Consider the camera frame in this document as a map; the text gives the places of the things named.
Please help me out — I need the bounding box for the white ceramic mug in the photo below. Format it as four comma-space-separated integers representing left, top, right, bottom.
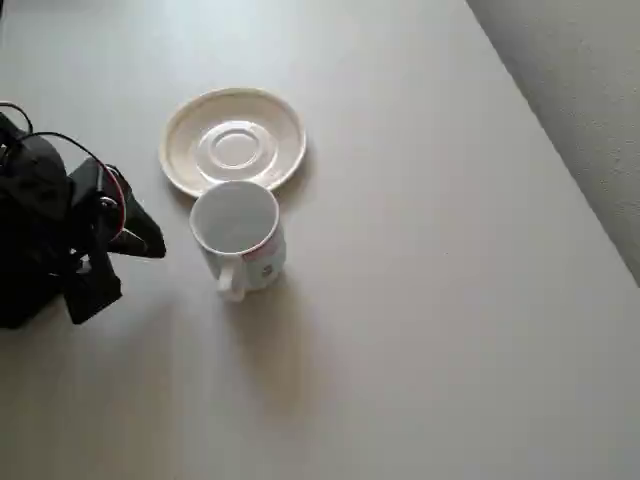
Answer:
188, 180, 287, 303

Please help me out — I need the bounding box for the cream ceramic saucer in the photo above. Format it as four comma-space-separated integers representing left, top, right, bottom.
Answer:
159, 87, 308, 199

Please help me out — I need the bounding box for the black and red servo cable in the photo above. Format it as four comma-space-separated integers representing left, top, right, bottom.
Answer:
0, 101, 129, 242

